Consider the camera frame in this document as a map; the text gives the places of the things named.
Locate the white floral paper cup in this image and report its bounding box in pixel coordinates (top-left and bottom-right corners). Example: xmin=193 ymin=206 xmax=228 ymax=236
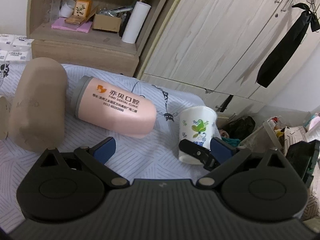
xmin=179 ymin=106 xmax=219 ymax=150

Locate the taupe brown cup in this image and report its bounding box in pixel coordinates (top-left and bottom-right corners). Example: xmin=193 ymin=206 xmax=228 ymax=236
xmin=1 ymin=57 xmax=67 ymax=153

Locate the pink tumbler grey lid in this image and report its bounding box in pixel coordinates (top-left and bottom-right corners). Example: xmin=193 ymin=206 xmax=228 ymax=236
xmin=71 ymin=76 xmax=157 ymax=138

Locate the light wood wardrobe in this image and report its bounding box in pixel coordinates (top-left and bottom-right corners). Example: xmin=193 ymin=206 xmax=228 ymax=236
xmin=139 ymin=0 xmax=319 ymax=121

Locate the black hanging ribbon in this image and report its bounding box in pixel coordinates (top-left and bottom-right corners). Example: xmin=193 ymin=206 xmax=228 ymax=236
xmin=256 ymin=3 xmax=319 ymax=88

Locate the pink flat box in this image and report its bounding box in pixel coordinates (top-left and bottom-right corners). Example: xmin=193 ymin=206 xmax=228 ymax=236
xmin=51 ymin=18 xmax=92 ymax=33

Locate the wooden shelf unit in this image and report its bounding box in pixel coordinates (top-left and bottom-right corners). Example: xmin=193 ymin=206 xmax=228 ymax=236
xmin=27 ymin=0 xmax=172 ymax=77

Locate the tissue pack stack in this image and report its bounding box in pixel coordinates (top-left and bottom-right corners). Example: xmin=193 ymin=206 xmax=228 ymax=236
xmin=0 ymin=34 xmax=34 ymax=63

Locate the small cardboard box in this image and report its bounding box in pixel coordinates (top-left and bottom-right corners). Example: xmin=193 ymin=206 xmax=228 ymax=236
xmin=92 ymin=5 xmax=122 ymax=33

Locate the orange tea box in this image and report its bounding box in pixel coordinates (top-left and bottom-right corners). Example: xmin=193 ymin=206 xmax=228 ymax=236
xmin=73 ymin=0 xmax=92 ymax=17

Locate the white paper roll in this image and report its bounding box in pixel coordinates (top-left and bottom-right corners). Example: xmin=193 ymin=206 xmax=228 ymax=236
xmin=121 ymin=2 xmax=151 ymax=44

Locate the clear bottle cream cap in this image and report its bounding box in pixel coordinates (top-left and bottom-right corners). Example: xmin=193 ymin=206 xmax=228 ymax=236
xmin=49 ymin=0 xmax=61 ymax=22

